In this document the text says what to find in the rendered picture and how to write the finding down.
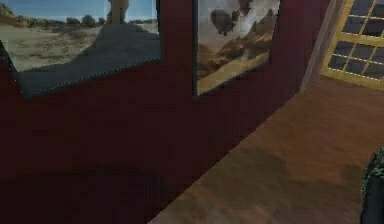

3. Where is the framed brown mountain picture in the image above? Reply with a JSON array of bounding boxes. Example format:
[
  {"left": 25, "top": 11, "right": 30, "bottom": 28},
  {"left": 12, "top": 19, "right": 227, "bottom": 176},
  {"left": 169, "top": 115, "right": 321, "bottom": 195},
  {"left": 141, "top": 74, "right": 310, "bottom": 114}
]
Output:
[{"left": 192, "top": 0, "right": 282, "bottom": 98}]

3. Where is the framed desert landscape picture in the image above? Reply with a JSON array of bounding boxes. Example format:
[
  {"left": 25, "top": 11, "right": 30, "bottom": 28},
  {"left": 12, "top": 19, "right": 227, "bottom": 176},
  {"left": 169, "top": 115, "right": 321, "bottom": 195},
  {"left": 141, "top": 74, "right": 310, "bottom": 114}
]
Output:
[{"left": 0, "top": 0, "right": 162, "bottom": 99}]

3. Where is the yellow framed grid window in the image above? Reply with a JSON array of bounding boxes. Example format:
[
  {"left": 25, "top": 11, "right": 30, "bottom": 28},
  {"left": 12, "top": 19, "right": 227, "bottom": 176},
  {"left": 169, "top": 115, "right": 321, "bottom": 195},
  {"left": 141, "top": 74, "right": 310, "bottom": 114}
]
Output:
[{"left": 319, "top": 0, "right": 384, "bottom": 91}]

